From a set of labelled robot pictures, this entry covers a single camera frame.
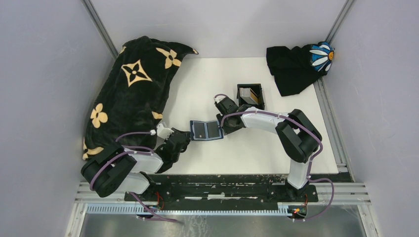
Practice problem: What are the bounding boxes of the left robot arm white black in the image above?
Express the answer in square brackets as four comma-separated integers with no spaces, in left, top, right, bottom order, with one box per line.
[81,127,191,201]

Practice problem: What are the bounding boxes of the black card tray stand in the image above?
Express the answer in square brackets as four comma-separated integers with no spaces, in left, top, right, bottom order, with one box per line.
[237,83,265,110]

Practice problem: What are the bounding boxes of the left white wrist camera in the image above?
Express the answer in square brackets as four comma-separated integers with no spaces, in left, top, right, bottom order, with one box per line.
[150,122,174,140]

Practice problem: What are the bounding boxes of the purple cable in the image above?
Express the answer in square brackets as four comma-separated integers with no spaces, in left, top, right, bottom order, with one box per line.
[89,130,179,224]
[214,93,335,222]

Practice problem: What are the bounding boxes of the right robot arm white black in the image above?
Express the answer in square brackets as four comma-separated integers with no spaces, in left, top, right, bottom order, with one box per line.
[214,94,323,201]

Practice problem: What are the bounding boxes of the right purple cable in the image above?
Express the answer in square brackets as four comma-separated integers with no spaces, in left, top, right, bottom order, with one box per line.
[214,93,335,222]

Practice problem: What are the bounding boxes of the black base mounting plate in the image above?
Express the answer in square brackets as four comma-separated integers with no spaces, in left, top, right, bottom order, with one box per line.
[124,183,319,211]

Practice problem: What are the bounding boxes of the aluminium frame rails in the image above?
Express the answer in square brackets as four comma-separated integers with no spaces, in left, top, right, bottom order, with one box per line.
[65,157,372,237]

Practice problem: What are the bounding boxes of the stack of credit cards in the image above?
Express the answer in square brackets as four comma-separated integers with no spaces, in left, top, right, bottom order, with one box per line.
[239,87,258,105]

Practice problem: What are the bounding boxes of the black blanket with beige flowers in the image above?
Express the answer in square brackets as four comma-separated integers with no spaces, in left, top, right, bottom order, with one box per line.
[83,36,198,160]

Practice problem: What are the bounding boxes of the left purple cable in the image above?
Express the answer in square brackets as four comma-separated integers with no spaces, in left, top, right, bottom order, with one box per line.
[89,130,179,224]

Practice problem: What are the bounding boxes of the blue leather card holder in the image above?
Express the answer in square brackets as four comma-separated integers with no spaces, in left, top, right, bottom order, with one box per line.
[190,120,224,141]

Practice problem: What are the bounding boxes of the black cloth with blue flower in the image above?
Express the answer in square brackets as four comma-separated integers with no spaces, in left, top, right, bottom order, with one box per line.
[266,41,335,97]

